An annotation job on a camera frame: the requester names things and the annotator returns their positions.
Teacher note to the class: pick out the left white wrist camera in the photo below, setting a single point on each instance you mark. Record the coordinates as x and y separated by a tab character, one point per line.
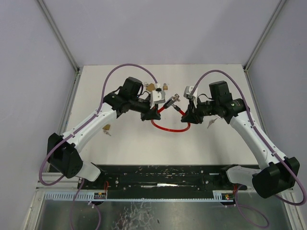
157	96

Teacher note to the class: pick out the grey slotted cable duct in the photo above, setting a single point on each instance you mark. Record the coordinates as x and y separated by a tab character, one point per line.
69	196

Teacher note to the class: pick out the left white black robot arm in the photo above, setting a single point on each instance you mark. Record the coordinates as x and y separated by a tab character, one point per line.
64	150

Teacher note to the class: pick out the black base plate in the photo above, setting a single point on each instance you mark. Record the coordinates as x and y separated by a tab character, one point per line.
161	183

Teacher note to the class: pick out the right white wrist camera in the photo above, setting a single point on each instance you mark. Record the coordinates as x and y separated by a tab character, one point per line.
191	93

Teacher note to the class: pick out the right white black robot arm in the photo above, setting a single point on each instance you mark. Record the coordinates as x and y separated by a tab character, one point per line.
276	171

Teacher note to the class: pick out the left aluminium frame post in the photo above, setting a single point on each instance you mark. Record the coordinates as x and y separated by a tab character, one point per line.
50	20

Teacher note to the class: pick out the large brass long-shackle padlock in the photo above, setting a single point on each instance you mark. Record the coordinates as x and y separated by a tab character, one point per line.
150	87

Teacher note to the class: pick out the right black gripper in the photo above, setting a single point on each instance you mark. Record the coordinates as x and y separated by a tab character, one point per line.
192	112

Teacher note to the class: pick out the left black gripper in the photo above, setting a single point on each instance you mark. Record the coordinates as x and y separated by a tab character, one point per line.
148	111

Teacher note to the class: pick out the right aluminium frame post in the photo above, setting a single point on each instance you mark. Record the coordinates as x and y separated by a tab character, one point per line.
269	25

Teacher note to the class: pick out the open brass padlock with key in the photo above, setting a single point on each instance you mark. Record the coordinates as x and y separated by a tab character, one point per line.
106	129

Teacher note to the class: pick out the silver key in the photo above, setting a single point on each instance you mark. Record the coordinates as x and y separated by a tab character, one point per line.
176	98

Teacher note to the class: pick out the aluminium frame post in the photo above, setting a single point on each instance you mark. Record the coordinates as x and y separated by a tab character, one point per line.
269	25
50	20

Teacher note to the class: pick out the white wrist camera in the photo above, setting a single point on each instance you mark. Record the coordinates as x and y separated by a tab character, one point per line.
191	93
157	96

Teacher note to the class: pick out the red cable lock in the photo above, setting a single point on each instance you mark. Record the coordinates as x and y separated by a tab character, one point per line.
170	124

